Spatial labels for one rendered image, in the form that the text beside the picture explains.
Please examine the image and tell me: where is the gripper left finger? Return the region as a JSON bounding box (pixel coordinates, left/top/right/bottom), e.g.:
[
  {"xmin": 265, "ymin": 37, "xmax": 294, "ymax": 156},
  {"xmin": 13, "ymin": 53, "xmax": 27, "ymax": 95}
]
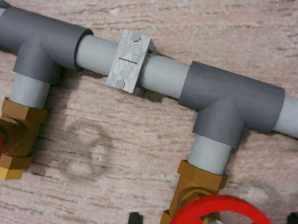
[{"xmin": 129, "ymin": 212, "xmax": 145, "ymax": 224}]

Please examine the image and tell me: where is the grey pipe with tee joints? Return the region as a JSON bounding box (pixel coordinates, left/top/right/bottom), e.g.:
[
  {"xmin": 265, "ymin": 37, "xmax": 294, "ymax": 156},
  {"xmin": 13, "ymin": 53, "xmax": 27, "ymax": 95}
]
[{"xmin": 0, "ymin": 0, "xmax": 298, "ymax": 224}]

